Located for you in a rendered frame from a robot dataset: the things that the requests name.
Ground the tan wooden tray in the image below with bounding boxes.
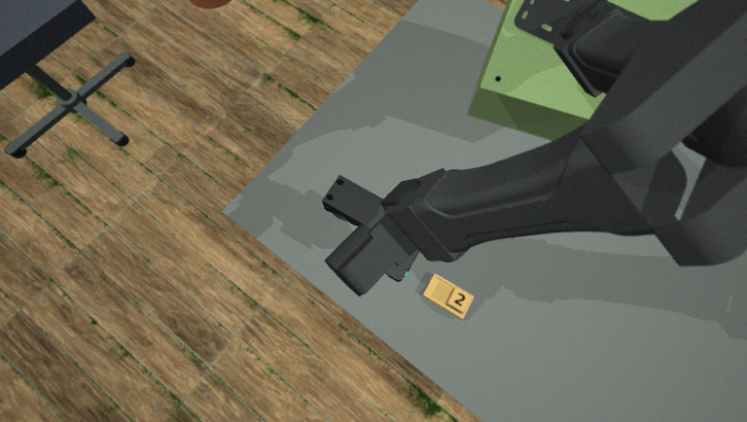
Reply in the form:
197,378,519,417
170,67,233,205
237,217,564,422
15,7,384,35
423,273,474,319

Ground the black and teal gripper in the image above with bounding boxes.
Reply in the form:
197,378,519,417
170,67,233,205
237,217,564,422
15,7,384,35
385,250,419,282

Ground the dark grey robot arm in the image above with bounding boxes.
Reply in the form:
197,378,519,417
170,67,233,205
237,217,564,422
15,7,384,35
322,0,747,297

